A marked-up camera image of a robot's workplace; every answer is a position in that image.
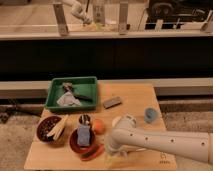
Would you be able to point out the dark handled brush tool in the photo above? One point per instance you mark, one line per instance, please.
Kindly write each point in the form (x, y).
(68, 87)

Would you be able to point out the orange fruit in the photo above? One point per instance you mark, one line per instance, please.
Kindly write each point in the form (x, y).
(98, 126)

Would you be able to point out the grey rectangular block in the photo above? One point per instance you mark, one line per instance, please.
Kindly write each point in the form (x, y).
(112, 102)

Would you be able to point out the blue cup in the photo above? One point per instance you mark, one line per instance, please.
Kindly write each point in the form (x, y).
(150, 115)

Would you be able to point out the green plastic tray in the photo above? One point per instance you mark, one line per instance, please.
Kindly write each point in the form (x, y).
(87, 86)

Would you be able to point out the pale yellow banana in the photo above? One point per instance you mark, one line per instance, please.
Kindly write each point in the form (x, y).
(58, 128)

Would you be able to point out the dark brown bowl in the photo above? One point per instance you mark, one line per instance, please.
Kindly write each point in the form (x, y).
(45, 127)

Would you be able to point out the wooden board table mat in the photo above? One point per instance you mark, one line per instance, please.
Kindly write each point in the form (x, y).
(136, 98)

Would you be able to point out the white plastic cup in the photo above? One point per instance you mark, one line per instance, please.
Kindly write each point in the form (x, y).
(115, 120)

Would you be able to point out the blue sponge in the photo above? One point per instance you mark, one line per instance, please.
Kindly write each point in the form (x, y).
(83, 133)

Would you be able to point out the red plate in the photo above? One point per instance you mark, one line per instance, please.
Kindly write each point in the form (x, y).
(82, 150)

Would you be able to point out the crumpled light blue cloth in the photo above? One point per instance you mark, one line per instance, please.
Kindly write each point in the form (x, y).
(68, 99)

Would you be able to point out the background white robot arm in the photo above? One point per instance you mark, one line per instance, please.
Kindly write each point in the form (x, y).
(77, 10)

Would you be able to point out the dark cup with utensils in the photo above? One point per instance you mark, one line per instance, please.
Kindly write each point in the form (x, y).
(84, 120)

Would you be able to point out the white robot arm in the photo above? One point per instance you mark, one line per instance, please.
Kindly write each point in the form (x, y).
(192, 145)

